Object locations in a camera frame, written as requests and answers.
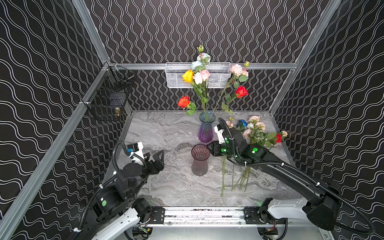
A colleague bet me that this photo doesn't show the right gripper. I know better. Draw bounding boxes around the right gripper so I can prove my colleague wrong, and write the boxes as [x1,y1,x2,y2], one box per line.
[205,140,240,161]

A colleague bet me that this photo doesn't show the dark pink glass vase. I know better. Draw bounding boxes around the dark pink glass vase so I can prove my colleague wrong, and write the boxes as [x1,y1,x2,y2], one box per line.
[191,144,211,177]

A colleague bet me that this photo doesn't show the blue purple glass vase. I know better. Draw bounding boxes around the blue purple glass vase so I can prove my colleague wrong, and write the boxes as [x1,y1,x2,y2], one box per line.
[198,111,216,143]

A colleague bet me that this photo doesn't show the orange red rose stem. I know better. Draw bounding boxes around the orange red rose stem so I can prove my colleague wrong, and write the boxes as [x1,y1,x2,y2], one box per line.
[178,95,208,116]

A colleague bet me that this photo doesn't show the large red rose stem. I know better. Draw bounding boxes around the large red rose stem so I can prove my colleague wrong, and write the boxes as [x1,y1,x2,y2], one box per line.
[220,86,249,115]

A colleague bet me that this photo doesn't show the cream white rose stem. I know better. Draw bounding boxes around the cream white rose stem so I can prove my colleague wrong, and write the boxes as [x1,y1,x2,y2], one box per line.
[193,71,208,121]

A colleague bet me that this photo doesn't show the pink rosebud stem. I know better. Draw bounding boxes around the pink rosebud stem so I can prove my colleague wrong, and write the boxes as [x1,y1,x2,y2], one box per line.
[200,70,210,117]

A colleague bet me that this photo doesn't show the pink peony spray stem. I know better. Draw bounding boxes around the pink peony spray stem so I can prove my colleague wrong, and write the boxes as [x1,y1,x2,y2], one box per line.
[212,62,250,113]

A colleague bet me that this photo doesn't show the yellow rose stem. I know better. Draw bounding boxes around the yellow rose stem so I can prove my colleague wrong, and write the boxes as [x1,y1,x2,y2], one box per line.
[181,69,208,121]

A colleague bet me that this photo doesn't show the white flower stem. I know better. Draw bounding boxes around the white flower stem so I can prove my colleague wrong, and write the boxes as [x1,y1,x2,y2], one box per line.
[190,44,212,121]

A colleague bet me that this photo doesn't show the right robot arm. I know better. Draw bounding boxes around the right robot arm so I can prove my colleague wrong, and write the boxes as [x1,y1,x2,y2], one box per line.
[207,134,341,231]

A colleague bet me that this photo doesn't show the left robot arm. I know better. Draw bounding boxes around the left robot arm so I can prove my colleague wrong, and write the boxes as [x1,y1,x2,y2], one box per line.
[68,151,165,240]

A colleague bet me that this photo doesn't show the blue flower stem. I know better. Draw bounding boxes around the blue flower stem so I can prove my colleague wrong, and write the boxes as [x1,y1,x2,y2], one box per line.
[237,120,248,132]

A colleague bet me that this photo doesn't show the pink spray with red bud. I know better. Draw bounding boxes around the pink spray with red bud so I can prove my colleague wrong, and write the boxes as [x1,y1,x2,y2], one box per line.
[235,116,288,191]

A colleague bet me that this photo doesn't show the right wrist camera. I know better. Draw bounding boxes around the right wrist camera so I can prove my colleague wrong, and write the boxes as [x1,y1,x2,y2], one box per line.
[214,125,225,144]

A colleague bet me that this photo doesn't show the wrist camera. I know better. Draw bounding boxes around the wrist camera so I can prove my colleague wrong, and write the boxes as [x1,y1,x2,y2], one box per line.
[214,125,225,144]
[127,142,144,165]

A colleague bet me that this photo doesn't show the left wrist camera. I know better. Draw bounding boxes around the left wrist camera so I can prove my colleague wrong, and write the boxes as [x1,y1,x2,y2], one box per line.
[127,142,144,165]

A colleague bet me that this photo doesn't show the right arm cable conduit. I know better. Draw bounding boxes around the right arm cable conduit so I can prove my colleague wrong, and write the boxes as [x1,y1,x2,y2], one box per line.
[217,117,376,236]

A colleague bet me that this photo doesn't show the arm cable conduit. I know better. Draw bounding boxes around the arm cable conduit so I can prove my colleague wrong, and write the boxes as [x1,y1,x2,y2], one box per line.
[217,117,376,236]
[71,140,146,238]

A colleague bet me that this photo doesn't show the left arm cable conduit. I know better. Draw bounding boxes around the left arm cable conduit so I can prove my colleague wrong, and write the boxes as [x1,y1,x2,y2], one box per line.
[71,140,146,238]

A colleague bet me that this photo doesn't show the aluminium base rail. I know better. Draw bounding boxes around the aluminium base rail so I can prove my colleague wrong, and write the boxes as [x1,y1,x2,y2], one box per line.
[80,205,325,228]

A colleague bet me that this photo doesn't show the black wire wall basket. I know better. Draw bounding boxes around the black wire wall basket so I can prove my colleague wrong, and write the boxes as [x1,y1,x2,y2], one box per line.
[81,62,136,122]

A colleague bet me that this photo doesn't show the white mesh wall basket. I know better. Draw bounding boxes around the white mesh wall basket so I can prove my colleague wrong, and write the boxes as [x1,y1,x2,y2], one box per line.
[165,62,231,89]

